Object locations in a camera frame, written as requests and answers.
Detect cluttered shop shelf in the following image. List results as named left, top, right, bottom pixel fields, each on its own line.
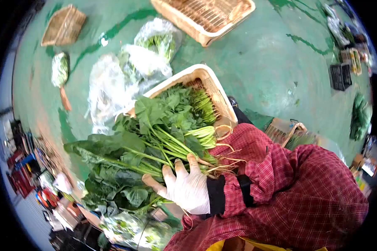
left=0, top=107, right=82, bottom=233

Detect small brown woven basket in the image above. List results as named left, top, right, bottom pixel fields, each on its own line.
left=40, top=4, right=87, bottom=47

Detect empty cream plastic basket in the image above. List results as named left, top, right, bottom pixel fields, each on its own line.
left=150, top=0, right=256, bottom=47

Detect person's right thumb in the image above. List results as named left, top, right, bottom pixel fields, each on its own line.
left=141, top=173, right=167, bottom=193

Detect person's body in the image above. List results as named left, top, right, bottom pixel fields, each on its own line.
left=163, top=123, right=369, bottom=251

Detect person's right middle finger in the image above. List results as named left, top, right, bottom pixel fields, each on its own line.
left=174, top=159, right=190, bottom=179

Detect black wrist band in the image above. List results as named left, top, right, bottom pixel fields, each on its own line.
left=206, top=174, right=256, bottom=219

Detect heap of bagged spinach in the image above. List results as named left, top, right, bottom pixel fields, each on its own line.
left=99, top=212, right=181, bottom=251

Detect person's legs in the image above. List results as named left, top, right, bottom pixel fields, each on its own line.
left=227, top=96, right=255, bottom=126

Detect person's right index finger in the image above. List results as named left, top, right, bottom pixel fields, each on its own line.
left=162, top=164, right=176, bottom=186

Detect pile of spinach bunches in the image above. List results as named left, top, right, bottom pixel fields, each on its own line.
left=135, top=83, right=219, bottom=126

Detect black plastic crate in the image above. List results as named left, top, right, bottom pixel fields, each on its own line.
left=329, top=63, right=353, bottom=91

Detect clear bag of spinach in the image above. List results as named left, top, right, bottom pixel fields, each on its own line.
left=118, top=44, right=173, bottom=95
left=133, top=17, right=183, bottom=63

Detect crumpled clear plastic bags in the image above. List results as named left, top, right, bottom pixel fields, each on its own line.
left=87, top=53, right=139, bottom=135

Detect small bagged green vegetable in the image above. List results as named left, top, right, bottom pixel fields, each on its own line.
left=51, top=52, right=70, bottom=88

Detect heap of dark green vegetables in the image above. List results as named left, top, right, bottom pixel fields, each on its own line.
left=349, top=92, right=372, bottom=142

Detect large spinach bunch with roots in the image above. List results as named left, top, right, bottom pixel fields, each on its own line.
left=63, top=124, right=249, bottom=217

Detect person's right hand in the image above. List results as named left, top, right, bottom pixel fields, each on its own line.
left=141, top=153, right=211, bottom=215

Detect person's right ring finger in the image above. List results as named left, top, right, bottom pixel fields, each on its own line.
left=187, top=153, right=202, bottom=176

